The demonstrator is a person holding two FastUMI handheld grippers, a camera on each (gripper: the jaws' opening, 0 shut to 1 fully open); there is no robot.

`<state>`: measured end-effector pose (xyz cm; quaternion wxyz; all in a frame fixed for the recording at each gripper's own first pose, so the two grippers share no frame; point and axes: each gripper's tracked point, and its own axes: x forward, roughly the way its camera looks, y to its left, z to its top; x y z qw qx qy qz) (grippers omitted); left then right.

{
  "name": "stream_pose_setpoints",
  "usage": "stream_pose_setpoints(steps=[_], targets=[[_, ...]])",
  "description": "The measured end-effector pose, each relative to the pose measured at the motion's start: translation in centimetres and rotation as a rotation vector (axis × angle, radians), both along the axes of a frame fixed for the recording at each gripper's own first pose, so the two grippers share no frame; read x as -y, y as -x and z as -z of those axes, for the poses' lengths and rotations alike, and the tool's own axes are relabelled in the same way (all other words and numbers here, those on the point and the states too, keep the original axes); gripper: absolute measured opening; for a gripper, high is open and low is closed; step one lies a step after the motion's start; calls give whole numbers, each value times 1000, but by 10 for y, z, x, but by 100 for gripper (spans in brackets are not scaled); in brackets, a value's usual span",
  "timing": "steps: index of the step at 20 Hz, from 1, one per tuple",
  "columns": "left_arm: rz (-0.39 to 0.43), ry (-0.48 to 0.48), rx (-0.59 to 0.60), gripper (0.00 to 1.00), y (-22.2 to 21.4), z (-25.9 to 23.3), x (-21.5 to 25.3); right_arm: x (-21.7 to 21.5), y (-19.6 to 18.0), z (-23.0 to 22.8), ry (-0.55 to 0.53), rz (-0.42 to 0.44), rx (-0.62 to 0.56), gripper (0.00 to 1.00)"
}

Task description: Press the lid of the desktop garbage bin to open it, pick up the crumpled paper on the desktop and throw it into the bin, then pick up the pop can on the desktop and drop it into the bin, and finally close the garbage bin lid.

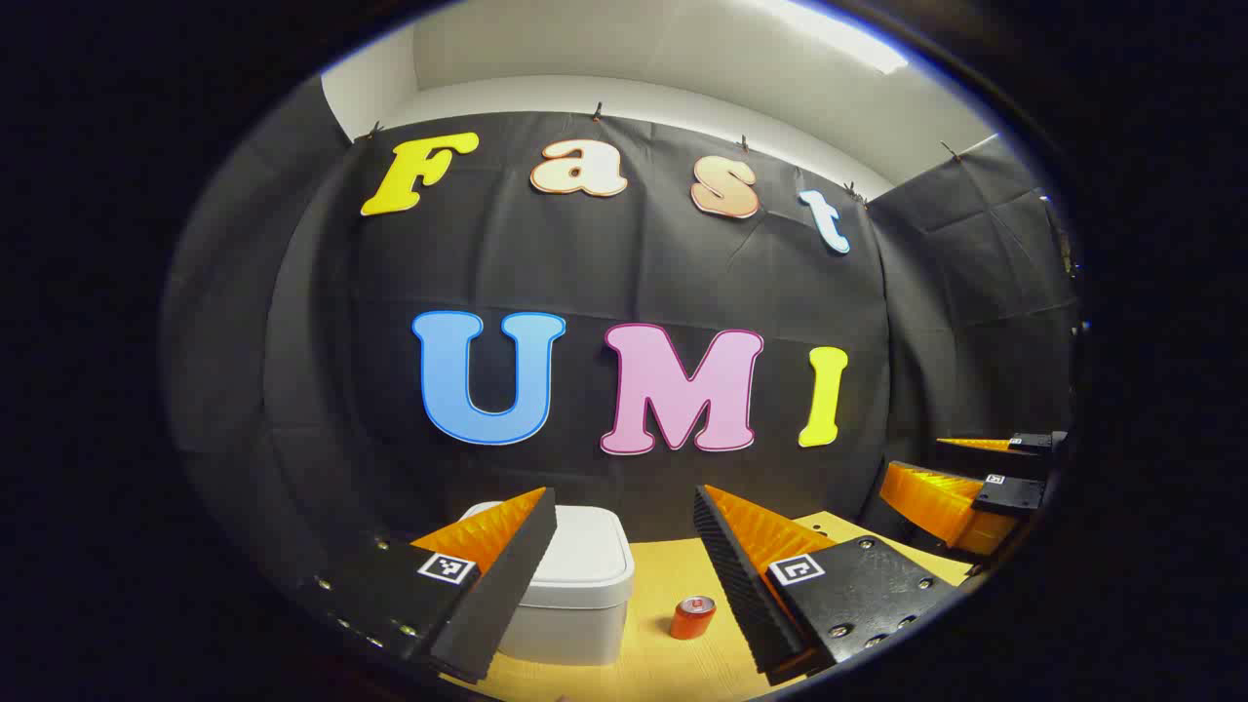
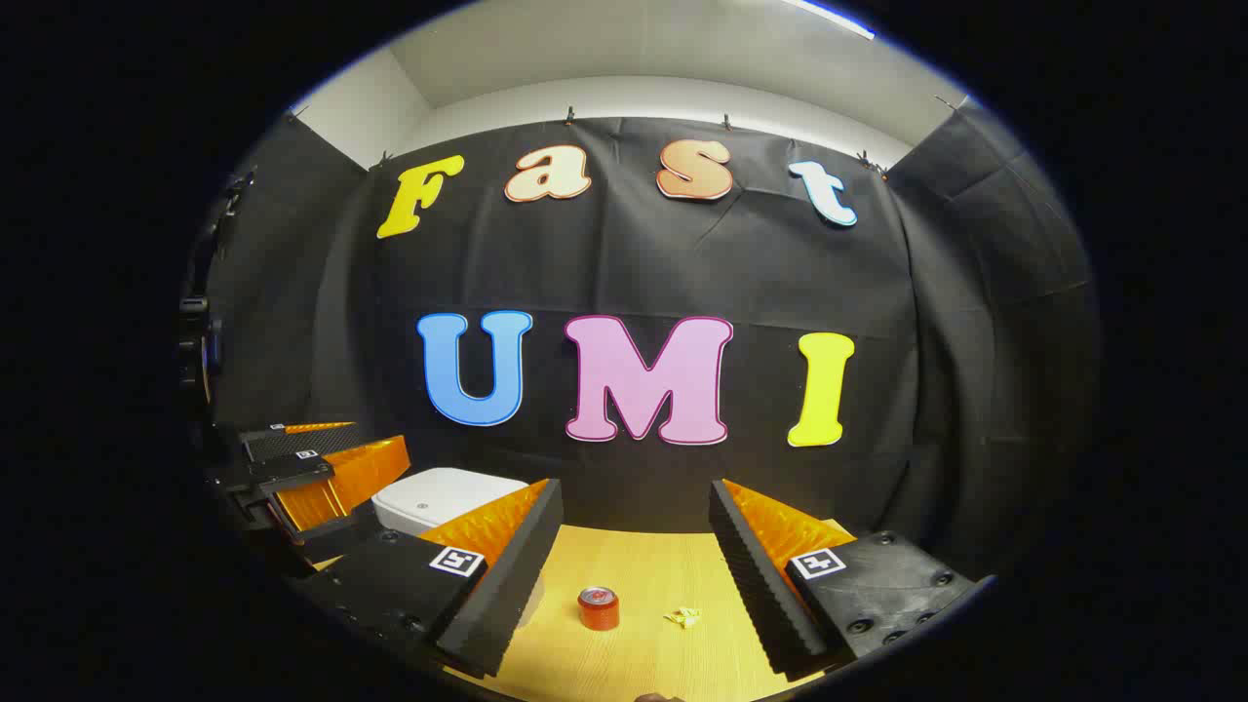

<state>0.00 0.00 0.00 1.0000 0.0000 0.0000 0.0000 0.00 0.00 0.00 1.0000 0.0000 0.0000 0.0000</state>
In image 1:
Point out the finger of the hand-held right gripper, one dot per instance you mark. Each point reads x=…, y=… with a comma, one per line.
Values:
x=1024, y=450
x=936, y=502

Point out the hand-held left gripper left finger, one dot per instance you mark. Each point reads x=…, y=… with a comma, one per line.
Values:
x=507, y=585

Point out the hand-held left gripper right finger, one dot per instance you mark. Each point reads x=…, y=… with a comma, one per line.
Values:
x=741, y=585

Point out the red pop can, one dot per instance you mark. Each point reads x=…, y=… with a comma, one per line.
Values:
x=693, y=618

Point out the grey desktop garbage bin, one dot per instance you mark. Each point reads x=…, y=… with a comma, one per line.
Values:
x=585, y=585

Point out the wooden desktop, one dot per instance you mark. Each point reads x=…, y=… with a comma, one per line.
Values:
x=655, y=570

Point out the black backdrop cloth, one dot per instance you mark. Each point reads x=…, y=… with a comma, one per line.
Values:
x=604, y=263

